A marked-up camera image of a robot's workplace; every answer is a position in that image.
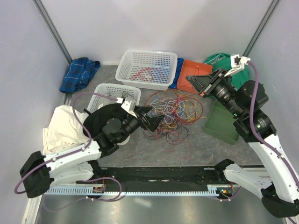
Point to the green plastic tray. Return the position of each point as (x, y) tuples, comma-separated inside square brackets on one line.
[(219, 124)]

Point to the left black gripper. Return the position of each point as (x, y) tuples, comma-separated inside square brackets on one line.
[(152, 122)]

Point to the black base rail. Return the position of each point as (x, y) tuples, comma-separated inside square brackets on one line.
[(167, 178)]

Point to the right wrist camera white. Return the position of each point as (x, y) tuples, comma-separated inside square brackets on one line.
[(237, 64)]

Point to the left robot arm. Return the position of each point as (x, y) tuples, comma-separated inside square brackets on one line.
[(41, 172)]

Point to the black hat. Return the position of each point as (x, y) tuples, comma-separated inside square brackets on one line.
[(109, 125)]

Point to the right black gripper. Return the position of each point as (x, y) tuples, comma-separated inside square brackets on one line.
[(199, 81)]

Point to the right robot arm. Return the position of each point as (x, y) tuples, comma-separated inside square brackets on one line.
[(280, 193)]

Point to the large white plastic basket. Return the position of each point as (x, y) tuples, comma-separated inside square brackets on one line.
[(147, 69)]

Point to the grey cloth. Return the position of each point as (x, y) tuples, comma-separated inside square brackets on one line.
[(117, 94)]

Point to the blue plaid cloth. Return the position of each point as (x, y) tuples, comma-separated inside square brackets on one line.
[(79, 74)]

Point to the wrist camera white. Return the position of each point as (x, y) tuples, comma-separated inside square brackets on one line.
[(128, 104), (237, 64)]

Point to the orange plastic tray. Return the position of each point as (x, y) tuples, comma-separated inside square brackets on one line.
[(191, 68)]

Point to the green cloth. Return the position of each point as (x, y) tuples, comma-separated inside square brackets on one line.
[(222, 60)]

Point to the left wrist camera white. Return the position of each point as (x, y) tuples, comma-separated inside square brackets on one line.
[(128, 104)]

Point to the grey slotted cable duct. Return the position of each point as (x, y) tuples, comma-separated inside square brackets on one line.
[(72, 190)]

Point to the right corner aluminium post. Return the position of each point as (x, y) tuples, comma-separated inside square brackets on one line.
[(261, 26)]

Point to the small white plastic basket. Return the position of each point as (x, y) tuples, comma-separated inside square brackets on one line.
[(101, 91)]

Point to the left corner aluminium post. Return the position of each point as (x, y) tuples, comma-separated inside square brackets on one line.
[(52, 28)]

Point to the corner aluminium post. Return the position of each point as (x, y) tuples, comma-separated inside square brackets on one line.
[(52, 28), (261, 26)]

